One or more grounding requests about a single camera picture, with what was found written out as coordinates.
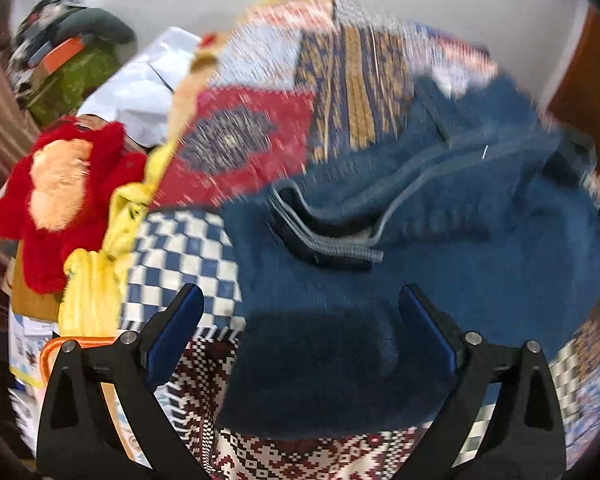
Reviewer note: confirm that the white plastic bag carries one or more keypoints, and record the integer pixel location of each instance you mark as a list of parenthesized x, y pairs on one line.
[(130, 90)]

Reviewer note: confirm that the pile of clutter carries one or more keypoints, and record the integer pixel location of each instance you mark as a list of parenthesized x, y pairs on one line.
[(30, 25)]

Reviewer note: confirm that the grey pillow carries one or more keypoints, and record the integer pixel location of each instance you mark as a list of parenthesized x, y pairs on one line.
[(100, 22)]

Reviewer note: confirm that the blue denim jacket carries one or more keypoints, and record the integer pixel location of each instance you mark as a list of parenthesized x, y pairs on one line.
[(455, 240)]

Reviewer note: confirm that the orange box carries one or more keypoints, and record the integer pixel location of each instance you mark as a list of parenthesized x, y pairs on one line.
[(60, 54)]

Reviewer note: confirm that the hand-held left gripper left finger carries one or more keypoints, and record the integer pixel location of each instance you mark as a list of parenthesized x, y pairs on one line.
[(180, 320)]

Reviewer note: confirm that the red plush toy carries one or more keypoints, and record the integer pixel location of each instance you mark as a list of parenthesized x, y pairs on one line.
[(35, 240)]

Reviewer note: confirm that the striped brown curtain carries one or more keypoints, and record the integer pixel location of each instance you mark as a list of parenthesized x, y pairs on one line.
[(0, 135)]

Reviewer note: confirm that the yellow blanket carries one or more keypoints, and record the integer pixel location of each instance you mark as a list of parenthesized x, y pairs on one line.
[(100, 270)]

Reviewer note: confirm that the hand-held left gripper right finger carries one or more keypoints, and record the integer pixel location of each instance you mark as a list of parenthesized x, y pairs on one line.
[(427, 325)]

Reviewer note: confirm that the patchwork quilt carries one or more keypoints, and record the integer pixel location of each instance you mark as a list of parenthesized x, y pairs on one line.
[(260, 125)]

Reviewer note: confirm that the mustard cloth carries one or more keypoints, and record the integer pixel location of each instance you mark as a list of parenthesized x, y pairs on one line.
[(30, 300)]

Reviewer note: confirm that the printed cartoon sheet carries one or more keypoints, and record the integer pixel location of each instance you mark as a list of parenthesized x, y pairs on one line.
[(25, 350)]

